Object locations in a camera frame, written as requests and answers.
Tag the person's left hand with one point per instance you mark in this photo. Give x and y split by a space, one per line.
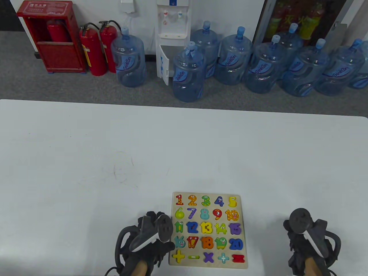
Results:
149 256

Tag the person's right hand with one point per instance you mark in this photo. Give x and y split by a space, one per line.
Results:
297 250

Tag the yellow cross-shaped math block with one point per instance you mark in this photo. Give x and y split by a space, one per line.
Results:
178 256

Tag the blue math block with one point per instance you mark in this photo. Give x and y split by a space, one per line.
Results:
236 244
192 227

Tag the orange math block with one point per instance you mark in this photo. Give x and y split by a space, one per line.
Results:
207 242

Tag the red math block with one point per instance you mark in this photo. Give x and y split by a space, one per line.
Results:
238 258

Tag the wooden math block puzzle board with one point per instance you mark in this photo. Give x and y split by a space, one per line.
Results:
198 220

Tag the purple number-shaped math block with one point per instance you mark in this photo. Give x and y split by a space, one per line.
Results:
235 228

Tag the person's right forearm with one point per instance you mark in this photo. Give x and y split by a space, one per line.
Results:
312 266

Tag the person's left forearm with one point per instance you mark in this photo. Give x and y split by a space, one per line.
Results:
142 268

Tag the grey left hand controller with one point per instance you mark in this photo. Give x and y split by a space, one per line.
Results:
164 228

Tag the row of blue water jugs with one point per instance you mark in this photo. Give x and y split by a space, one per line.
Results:
234 57

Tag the red fire extinguisher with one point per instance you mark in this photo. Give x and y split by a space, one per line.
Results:
93 54
107 43
57 31

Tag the red fire extinguisher cabinet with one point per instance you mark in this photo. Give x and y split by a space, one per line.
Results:
60 57

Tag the white water dispenser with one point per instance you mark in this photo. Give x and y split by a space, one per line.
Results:
172 28

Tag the glass door display cabinet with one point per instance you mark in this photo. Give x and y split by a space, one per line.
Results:
281 11

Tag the white wall box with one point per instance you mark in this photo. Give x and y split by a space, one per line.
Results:
128 6

